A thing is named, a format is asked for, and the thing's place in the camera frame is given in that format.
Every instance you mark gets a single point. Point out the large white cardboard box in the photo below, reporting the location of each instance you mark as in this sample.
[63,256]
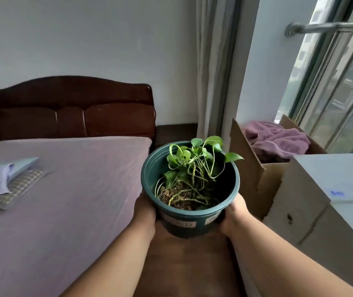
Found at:
[325,213]

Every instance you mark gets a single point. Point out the person's right hand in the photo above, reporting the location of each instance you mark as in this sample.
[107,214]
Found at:
[233,218]

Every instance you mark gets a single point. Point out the folded checked cloth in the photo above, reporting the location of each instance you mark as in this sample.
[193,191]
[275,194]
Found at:
[21,185]

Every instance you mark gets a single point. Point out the person's left hand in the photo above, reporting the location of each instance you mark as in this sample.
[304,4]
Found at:
[144,213]

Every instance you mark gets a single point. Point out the grey curtain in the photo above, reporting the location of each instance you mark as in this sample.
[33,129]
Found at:
[216,64]

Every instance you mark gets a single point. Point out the dark green plastic flower pot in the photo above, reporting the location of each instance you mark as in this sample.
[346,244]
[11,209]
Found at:
[190,194]

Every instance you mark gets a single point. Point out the bed with purple sheet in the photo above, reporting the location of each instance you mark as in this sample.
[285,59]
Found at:
[62,207]

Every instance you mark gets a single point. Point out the metal window bars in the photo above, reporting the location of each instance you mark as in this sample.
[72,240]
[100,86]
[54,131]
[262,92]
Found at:
[340,89]

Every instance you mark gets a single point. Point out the green leafy plant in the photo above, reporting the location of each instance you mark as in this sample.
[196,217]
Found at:
[195,163]

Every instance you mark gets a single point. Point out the folded striped shirt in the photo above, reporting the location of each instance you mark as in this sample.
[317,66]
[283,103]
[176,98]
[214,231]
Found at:
[0,176]

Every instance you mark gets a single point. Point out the dark brown wooden headboard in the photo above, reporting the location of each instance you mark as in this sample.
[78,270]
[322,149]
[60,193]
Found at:
[71,108]

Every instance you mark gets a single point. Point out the dark wooden nightstand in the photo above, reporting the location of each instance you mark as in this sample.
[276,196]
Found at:
[175,134]

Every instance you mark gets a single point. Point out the open brown cardboard box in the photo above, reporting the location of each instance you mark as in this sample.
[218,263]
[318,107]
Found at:
[257,170]

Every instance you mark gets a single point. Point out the person's left forearm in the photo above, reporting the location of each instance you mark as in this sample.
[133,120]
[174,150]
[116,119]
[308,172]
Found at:
[108,262]

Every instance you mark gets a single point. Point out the person's right forearm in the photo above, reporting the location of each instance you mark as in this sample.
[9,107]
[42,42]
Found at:
[284,262]

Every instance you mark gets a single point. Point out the metal rail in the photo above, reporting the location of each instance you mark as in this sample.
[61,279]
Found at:
[328,27]

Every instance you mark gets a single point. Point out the purple towel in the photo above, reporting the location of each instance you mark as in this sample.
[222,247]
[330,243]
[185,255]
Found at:
[275,140]

